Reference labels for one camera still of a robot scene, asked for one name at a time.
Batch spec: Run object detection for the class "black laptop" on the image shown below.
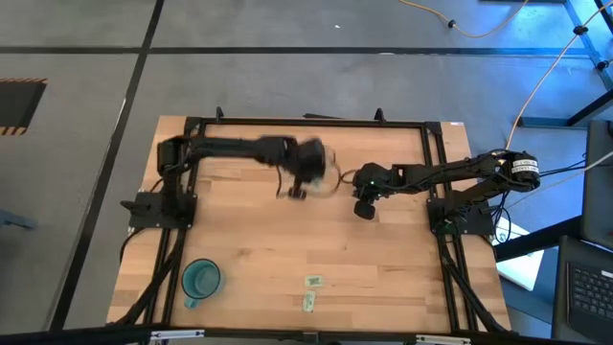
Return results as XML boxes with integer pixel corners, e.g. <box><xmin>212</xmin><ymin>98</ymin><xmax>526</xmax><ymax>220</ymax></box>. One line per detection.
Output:
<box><xmin>550</xmin><ymin>233</ymin><xmax>613</xmax><ymax>344</ymax></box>

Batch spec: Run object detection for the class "white cable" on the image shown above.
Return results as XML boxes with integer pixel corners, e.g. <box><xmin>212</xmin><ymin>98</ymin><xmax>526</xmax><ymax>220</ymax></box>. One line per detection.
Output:
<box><xmin>535</xmin><ymin>151</ymin><xmax>613</xmax><ymax>193</ymax></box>

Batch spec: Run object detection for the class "clear plastic bin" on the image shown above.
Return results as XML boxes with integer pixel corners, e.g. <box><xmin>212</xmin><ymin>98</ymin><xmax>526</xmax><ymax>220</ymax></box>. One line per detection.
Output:
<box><xmin>279</xmin><ymin>146</ymin><xmax>339</xmax><ymax>200</ymax></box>

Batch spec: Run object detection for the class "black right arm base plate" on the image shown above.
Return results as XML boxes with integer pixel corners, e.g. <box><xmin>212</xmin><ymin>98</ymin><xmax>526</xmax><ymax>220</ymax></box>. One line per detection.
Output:
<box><xmin>426</xmin><ymin>195</ymin><xmax>495</xmax><ymax>237</ymax></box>

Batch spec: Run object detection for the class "yellow floor cable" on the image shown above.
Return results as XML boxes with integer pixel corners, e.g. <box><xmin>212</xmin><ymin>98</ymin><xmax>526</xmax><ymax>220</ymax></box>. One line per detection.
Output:
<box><xmin>398</xmin><ymin>0</ymin><xmax>531</xmax><ymax>39</ymax></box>

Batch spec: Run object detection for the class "black hazard-striped floor hatch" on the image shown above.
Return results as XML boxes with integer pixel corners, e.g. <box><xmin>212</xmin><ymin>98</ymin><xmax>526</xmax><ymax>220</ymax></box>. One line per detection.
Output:
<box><xmin>0</xmin><ymin>77</ymin><xmax>49</xmax><ymax>137</ymax></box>

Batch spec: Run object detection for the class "black aluminium table frame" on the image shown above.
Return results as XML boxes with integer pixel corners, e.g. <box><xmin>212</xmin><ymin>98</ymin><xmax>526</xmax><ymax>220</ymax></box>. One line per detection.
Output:
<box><xmin>0</xmin><ymin>105</ymin><xmax>613</xmax><ymax>345</ymax></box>

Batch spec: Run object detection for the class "silver metal bracket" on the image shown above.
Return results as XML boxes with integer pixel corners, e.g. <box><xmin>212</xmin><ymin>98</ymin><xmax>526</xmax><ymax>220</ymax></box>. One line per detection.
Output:
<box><xmin>414</xmin><ymin>333</ymin><xmax>473</xmax><ymax>345</ymax></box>
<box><xmin>149</xmin><ymin>329</ymin><xmax>206</xmax><ymax>342</ymax></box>

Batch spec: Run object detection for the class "black cable bundle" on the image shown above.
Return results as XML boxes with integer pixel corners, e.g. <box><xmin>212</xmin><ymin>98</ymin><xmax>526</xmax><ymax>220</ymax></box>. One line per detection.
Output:
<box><xmin>486</xmin><ymin>157</ymin><xmax>589</xmax><ymax>243</ymax></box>

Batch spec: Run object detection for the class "white cardboard box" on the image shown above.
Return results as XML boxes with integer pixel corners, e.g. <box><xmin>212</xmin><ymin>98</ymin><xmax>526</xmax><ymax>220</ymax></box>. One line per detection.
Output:
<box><xmin>491</xmin><ymin>216</ymin><xmax>546</xmax><ymax>292</ymax></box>

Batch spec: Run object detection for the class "teal mug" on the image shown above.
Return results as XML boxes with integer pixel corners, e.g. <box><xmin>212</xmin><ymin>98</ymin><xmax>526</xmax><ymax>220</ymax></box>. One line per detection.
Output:
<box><xmin>180</xmin><ymin>258</ymin><xmax>227</xmax><ymax>311</ymax></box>

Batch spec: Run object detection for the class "dark grey monitor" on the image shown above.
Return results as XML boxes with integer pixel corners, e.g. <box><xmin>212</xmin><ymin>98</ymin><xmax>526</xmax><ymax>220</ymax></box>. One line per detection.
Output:
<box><xmin>580</xmin><ymin>119</ymin><xmax>613</xmax><ymax>251</ymax></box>

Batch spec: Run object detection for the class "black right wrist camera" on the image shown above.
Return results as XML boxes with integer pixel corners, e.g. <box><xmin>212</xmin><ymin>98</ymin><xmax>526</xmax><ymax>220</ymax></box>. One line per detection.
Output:
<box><xmin>352</xmin><ymin>199</ymin><xmax>377</xmax><ymax>221</ymax></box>

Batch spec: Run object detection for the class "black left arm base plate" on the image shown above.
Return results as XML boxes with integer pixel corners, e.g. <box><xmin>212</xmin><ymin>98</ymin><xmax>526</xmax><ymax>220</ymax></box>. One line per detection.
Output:
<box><xmin>119</xmin><ymin>190</ymin><xmax>198</xmax><ymax>230</ymax></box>

